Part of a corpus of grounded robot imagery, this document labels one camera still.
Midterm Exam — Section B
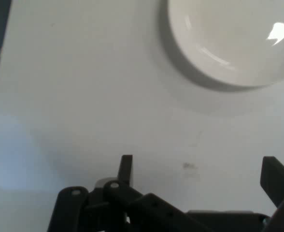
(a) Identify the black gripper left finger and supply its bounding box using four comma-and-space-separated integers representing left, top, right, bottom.
47, 155, 207, 232

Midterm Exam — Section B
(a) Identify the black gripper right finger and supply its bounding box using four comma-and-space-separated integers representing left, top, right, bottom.
259, 156, 284, 232

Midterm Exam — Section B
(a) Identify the white ceramic bowl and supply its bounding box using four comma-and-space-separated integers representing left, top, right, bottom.
159, 0, 284, 93

